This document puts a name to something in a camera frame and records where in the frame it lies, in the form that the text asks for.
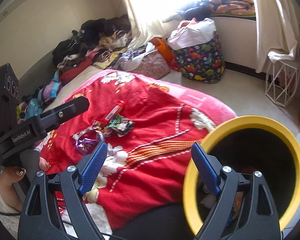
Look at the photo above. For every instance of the white plastic bag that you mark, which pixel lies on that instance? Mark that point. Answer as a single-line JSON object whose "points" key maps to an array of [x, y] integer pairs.
{"points": [[192, 35]]}

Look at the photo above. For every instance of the cream curtain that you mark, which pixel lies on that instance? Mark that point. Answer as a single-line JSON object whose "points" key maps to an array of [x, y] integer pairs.
{"points": [[275, 17], [145, 25]]}

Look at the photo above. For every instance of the person's black trouser leg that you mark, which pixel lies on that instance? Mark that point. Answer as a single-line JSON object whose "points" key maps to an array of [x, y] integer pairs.
{"points": [[160, 222]]}

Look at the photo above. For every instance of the beige bed sheet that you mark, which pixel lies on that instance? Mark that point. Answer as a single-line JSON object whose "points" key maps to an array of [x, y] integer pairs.
{"points": [[75, 85]]}

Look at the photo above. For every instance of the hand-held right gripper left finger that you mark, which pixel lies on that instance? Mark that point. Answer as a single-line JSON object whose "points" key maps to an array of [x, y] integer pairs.
{"points": [[92, 167]]}

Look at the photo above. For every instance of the orange bag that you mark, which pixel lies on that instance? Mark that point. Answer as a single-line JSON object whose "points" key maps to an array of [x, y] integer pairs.
{"points": [[162, 48]]}

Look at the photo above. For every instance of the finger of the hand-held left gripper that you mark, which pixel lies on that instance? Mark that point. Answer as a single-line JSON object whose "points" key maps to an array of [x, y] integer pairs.
{"points": [[65, 112]]}

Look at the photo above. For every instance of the dinosaur print storage basket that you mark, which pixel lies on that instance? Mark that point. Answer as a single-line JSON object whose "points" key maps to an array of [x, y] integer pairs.
{"points": [[202, 62]]}

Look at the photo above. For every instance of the lavender cloth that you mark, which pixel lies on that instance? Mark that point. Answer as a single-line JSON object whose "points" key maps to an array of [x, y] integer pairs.
{"points": [[132, 57]]}

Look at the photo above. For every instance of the pile of clothes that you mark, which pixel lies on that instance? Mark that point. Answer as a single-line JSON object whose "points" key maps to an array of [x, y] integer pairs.
{"points": [[90, 40]]}

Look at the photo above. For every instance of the striped colourful cloth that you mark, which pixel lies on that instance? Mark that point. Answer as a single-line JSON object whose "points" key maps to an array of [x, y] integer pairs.
{"points": [[50, 90]]}

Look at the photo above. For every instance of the red floral blanket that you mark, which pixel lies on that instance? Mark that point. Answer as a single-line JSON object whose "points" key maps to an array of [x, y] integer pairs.
{"points": [[152, 105]]}

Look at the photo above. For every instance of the silver red candy wrapper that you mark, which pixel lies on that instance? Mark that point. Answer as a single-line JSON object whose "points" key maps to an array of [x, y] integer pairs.
{"points": [[95, 127]]}

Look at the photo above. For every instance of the grey headboard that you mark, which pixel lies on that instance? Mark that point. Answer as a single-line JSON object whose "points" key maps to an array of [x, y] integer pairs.
{"points": [[35, 80]]}

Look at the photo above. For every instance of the yellow rimmed black trash bin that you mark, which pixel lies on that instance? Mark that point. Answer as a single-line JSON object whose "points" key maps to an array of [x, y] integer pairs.
{"points": [[252, 120]]}

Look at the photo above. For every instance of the dark jacket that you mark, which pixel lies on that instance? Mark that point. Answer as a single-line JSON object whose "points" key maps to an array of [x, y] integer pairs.
{"points": [[195, 10]]}

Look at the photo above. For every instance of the orange patterned blanket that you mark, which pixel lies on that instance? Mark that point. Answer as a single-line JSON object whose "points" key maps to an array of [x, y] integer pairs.
{"points": [[232, 5]]}

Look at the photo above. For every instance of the green colourful snack wrapper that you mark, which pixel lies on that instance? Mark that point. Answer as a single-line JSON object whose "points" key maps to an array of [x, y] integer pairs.
{"points": [[121, 125]]}

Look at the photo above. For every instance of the red tube wrapper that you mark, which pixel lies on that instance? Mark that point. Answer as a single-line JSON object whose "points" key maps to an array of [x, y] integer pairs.
{"points": [[115, 110]]}

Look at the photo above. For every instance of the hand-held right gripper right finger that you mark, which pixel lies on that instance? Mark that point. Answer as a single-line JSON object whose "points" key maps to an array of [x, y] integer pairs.
{"points": [[206, 170]]}

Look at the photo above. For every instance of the purple foil wrapper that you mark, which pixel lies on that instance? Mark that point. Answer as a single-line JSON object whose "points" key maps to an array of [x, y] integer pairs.
{"points": [[86, 143]]}

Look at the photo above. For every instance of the floral fabric bag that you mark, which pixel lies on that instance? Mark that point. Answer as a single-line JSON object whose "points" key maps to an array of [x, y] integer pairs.
{"points": [[152, 66]]}

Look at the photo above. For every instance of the person's left hand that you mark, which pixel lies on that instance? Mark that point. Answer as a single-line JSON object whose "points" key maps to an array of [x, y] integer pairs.
{"points": [[10, 180]]}

